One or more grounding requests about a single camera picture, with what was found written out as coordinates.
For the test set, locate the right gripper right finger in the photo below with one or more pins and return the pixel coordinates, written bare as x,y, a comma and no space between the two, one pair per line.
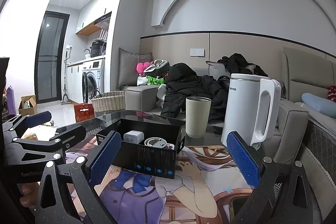
281,192

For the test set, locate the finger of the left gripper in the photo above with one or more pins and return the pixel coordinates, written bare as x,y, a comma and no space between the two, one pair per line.
57,144
18,125

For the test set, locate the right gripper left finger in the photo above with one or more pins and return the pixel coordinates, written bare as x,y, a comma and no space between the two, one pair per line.
55,204

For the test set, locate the white power adapter block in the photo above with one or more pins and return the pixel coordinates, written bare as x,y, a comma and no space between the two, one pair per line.
134,137

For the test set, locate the grey round tape dispenser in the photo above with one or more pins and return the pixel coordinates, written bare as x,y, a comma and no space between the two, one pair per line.
155,142

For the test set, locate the white colourful button remote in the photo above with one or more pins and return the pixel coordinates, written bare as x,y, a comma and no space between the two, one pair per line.
170,146

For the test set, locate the person's left hand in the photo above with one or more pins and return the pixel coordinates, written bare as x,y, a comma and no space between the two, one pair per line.
30,195

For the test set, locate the cardboard box on floor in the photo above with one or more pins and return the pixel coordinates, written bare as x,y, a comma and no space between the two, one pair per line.
28,105

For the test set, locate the red gift bag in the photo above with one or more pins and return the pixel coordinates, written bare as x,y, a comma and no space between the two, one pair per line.
83,112

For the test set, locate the woven wicker basket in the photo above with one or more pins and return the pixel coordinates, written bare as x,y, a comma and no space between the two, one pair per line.
108,102

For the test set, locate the grey sofa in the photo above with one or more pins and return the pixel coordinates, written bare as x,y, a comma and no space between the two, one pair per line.
296,125

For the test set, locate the black framed glass door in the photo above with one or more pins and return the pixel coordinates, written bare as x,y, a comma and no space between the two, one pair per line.
48,57

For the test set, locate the white washing machine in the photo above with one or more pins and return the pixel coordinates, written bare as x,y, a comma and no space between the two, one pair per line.
92,79

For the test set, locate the anime print desk mat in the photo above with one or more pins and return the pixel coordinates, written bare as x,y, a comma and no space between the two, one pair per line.
207,188

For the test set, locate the black cardboard storage box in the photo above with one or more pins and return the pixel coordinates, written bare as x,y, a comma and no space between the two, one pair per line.
142,158

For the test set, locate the grey back cushion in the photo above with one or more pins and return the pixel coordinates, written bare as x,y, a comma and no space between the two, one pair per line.
127,74

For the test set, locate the white electric kettle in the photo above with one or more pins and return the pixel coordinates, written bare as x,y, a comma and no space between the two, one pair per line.
252,108

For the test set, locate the black rice cooker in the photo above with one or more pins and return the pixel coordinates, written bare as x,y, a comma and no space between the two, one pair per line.
98,47

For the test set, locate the light blue pillow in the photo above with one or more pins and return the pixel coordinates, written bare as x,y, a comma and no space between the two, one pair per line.
321,105

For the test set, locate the pink plush toy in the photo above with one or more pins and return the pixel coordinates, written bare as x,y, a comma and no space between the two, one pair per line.
140,68

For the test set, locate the green plastic bag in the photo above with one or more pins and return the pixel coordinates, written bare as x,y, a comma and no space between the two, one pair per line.
155,80

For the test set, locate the beige tumbler cup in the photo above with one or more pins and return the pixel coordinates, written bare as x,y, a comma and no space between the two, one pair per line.
197,116

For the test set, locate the black jacket pile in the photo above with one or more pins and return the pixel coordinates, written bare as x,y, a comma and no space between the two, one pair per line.
183,82

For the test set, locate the white wall socket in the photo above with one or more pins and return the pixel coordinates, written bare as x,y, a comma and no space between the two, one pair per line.
197,52

